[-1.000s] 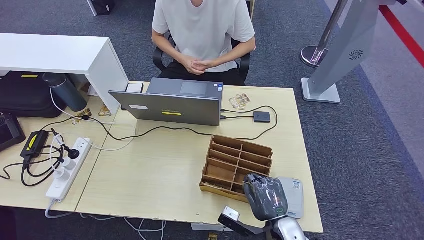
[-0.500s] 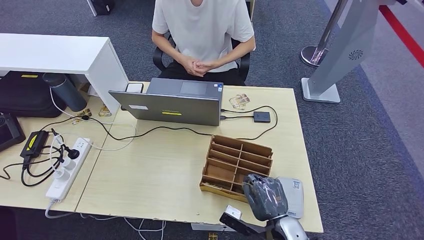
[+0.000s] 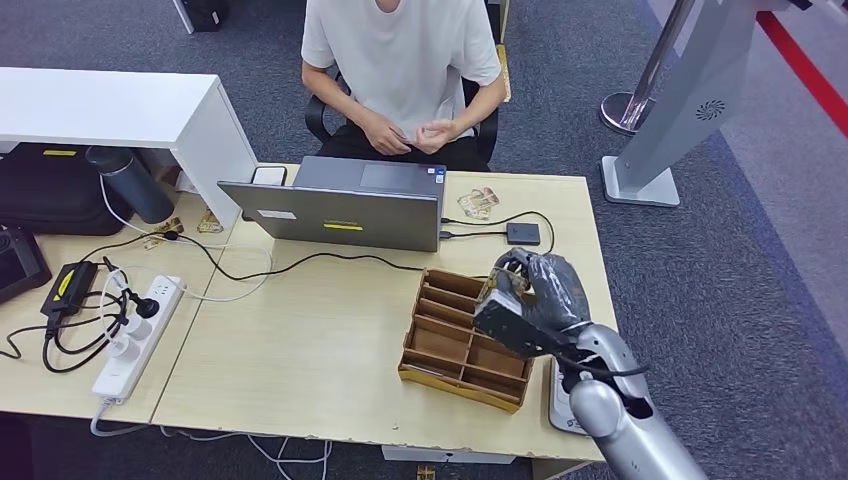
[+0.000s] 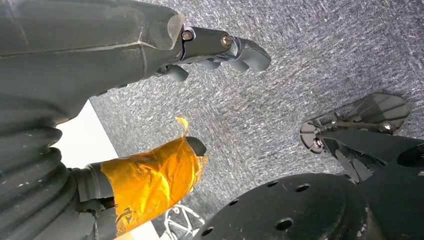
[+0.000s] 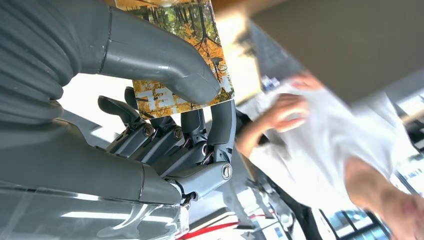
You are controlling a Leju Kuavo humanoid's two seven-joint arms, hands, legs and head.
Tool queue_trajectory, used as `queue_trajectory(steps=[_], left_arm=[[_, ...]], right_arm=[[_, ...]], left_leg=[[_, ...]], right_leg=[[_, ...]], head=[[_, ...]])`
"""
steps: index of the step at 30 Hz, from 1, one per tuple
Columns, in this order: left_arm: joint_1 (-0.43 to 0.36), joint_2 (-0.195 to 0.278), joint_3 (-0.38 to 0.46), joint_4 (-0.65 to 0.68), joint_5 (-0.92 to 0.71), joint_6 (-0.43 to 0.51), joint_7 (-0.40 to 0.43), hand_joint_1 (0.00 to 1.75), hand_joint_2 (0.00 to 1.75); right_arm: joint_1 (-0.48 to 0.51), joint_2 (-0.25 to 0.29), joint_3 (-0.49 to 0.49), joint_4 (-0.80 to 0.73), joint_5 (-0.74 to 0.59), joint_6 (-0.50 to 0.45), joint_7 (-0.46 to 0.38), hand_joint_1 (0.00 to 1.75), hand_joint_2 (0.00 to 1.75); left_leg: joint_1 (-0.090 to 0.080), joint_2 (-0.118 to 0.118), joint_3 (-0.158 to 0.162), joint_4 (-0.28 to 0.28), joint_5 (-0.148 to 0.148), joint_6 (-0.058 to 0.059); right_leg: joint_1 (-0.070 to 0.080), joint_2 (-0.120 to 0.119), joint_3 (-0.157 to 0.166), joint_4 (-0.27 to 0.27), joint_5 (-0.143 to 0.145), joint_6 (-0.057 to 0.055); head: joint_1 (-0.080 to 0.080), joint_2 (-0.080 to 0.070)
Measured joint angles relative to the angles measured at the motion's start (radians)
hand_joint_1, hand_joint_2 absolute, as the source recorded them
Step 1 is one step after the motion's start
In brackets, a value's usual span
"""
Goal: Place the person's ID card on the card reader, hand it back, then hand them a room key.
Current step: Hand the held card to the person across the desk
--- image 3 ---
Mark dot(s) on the person's left hand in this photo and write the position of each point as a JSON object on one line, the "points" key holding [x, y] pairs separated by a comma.
{"points": [[436, 136]]}

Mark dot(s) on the person's right hand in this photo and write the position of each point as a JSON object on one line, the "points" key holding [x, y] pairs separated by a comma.
{"points": [[387, 136]]}

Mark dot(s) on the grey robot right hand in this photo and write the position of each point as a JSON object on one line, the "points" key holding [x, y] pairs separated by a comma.
{"points": [[560, 291]]}

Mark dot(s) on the wooden card organizer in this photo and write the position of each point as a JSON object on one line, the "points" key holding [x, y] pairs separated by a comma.
{"points": [[437, 344]]}

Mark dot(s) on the person's left forearm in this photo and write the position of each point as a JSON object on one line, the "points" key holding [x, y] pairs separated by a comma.
{"points": [[480, 102]]}

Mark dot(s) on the person's right forearm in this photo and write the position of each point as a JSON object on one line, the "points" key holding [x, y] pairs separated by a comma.
{"points": [[331, 96]]}

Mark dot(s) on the person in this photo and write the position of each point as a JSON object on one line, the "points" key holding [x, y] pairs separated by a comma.
{"points": [[401, 66]]}

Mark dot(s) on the white card reader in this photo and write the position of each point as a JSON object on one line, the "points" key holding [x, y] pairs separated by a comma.
{"points": [[560, 411]]}

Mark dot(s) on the black office chair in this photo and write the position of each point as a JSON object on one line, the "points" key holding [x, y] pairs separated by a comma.
{"points": [[487, 129]]}

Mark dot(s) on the black external drive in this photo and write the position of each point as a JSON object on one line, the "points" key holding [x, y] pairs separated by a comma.
{"points": [[523, 234]]}

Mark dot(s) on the grey laptop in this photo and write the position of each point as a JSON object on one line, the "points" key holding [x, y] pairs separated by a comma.
{"points": [[344, 218]]}

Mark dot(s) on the white smartphone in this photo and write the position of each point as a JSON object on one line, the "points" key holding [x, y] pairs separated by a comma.
{"points": [[269, 176]]}

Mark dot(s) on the small gold packet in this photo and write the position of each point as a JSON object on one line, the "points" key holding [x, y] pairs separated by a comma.
{"points": [[164, 230], [210, 222]]}

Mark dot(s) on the small yellow brown tag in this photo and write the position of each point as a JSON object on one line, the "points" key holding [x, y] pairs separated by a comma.
{"points": [[425, 473]]}

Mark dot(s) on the silver kiosk stand swirl logo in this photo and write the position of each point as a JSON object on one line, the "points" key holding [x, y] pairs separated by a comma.
{"points": [[689, 99]]}

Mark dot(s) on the dark water bottle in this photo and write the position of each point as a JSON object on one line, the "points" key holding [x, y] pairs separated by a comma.
{"points": [[132, 185]]}

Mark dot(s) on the white desk shelf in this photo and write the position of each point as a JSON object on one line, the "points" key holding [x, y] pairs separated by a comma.
{"points": [[99, 106]]}

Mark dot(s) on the black plug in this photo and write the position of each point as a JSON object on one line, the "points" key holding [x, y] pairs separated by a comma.
{"points": [[147, 309]]}

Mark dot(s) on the white plug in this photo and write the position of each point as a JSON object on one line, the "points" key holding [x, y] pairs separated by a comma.
{"points": [[138, 328], [124, 348]]}

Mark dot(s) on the red barrier belt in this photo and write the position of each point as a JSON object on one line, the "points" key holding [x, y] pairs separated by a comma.
{"points": [[808, 73]]}

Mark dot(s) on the black bag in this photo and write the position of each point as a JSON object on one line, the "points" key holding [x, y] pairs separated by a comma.
{"points": [[46, 192]]}

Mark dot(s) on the black power adapter yellow label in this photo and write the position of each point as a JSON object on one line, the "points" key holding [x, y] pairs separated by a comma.
{"points": [[67, 288]]}

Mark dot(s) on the white power strip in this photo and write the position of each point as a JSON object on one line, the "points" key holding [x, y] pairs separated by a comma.
{"points": [[118, 378]]}

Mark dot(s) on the chrome stanchion post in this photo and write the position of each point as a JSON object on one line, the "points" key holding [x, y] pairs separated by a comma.
{"points": [[626, 112]]}

